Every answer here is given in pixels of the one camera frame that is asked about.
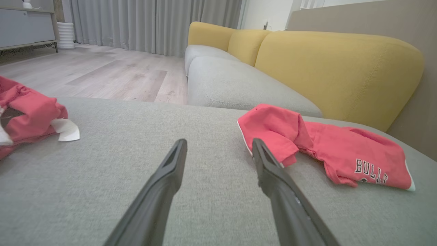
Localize white ribbed cylinder appliance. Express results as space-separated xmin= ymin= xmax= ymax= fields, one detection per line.
xmin=57 ymin=22 xmax=75 ymax=50

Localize grey pleated curtain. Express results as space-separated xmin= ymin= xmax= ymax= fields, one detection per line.
xmin=70 ymin=0 xmax=243 ymax=57

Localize red Bulls jersey white trim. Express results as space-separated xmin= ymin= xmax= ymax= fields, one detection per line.
xmin=237 ymin=104 xmax=416 ymax=191

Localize grey TV cabinet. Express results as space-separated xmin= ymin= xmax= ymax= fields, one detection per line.
xmin=0 ymin=6 xmax=59 ymax=55

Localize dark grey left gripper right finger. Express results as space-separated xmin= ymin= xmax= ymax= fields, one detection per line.
xmin=252 ymin=138 xmax=340 ymax=246

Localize grey sofa seat cushion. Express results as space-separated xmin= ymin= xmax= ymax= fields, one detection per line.
xmin=188 ymin=56 xmax=323 ymax=118
xmin=185 ymin=45 xmax=239 ymax=77

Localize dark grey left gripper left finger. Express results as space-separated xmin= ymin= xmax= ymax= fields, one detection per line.
xmin=104 ymin=138 xmax=188 ymax=246

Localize wide yellow sofa back cushion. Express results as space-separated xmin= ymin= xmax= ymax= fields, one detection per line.
xmin=255 ymin=31 xmax=424 ymax=132

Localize red shorts with white panel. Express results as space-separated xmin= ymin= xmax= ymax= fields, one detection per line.
xmin=0 ymin=76 xmax=80 ymax=160

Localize yellow sofa end back cushion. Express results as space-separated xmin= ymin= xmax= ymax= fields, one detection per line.
xmin=187 ymin=22 xmax=238 ymax=52

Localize narrow yellow sofa back cushion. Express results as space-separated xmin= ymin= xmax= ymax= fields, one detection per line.
xmin=227 ymin=29 xmax=272 ymax=67

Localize grey and yellow sofa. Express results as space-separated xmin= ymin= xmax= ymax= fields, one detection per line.
xmin=0 ymin=97 xmax=437 ymax=246

